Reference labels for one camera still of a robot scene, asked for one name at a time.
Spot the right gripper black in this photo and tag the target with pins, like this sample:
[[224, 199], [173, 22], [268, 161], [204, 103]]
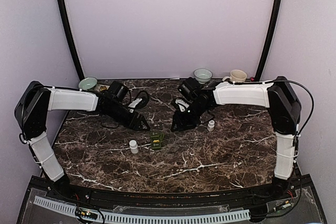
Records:
[[182, 124]]

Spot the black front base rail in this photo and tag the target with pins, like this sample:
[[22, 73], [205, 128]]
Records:
[[107, 198]]

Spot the patterned coaster under bowl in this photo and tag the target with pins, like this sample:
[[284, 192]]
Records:
[[101, 87]]

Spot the cream ceramic mug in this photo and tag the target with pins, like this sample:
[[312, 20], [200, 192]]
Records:
[[236, 76]]

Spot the right black frame post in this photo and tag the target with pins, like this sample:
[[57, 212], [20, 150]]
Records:
[[268, 39]]

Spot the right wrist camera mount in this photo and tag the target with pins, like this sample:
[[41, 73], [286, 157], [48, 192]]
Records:
[[180, 104]]

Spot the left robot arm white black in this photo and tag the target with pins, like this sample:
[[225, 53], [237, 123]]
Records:
[[39, 100]]

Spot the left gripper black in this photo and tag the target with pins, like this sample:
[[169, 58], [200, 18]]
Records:
[[137, 125]]

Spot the left black frame post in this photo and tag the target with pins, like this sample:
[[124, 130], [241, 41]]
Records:
[[70, 39]]

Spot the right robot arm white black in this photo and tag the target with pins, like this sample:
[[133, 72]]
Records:
[[277, 96]]

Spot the pale green bowl left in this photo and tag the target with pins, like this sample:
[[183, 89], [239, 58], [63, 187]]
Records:
[[87, 84]]

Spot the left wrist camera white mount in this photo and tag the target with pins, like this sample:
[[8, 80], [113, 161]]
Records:
[[141, 100]]

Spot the black frame post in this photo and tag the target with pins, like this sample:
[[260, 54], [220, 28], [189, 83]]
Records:
[[70, 39], [268, 39]]

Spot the white slotted cable duct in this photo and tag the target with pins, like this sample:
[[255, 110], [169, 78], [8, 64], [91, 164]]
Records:
[[71, 210]]

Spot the white pill bottle front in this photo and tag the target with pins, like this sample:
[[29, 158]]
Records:
[[133, 145]]

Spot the pale green bowl right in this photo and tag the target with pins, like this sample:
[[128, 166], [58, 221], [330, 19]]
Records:
[[202, 75]]

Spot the pale green bowl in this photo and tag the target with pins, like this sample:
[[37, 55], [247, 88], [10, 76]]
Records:
[[202, 75], [87, 84]]

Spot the green weekly pill organizer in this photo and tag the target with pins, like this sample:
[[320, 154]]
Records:
[[157, 139]]

